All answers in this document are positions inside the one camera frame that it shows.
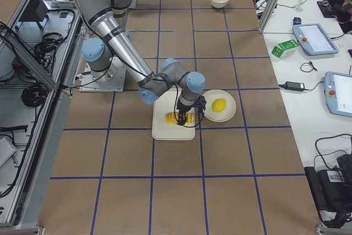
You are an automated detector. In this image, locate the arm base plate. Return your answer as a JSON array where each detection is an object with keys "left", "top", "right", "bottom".
[{"left": 79, "top": 56, "right": 126, "bottom": 92}]

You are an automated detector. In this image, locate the white rectangular tray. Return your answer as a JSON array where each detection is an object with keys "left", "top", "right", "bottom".
[{"left": 152, "top": 89, "right": 195, "bottom": 140}]

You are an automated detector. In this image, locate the cream plate under lemon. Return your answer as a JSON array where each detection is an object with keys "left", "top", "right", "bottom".
[{"left": 203, "top": 90, "right": 237, "bottom": 122}]

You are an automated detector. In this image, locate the yellow lemon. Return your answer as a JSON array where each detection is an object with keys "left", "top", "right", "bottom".
[{"left": 211, "top": 98, "right": 227, "bottom": 113}]

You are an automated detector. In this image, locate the teach pendant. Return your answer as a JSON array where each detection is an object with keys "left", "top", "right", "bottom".
[
  {"left": 323, "top": 72, "right": 351, "bottom": 117},
  {"left": 292, "top": 24, "right": 339, "bottom": 56}
]

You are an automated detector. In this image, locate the black power adapter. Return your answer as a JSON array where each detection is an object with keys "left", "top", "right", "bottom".
[{"left": 285, "top": 81, "right": 305, "bottom": 91}]

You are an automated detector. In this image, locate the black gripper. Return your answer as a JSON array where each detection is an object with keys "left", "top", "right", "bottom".
[{"left": 177, "top": 102, "right": 193, "bottom": 125}]

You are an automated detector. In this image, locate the near teach pendant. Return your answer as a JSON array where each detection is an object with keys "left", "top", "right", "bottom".
[{"left": 323, "top": 72, "right": 351, "bottom": 117}]

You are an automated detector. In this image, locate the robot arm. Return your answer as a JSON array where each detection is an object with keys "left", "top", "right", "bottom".
[{"left": 79, "top": 0, "right": 206, "bottom": 125}]

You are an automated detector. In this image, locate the ridged bread roll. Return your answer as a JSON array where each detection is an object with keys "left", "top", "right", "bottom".
[{"left": 164, "top": 112, "right": 195, "bottom": 125}]

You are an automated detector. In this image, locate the green white carton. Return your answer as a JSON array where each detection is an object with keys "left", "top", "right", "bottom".
[{"left": 271, "top": 39, "right": 299, "bottom": 58}]

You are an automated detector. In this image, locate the far teach pendant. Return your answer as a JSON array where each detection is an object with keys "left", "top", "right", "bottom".
[{"left": 292, "top": 24, "right": 339, "bottom": 56}]

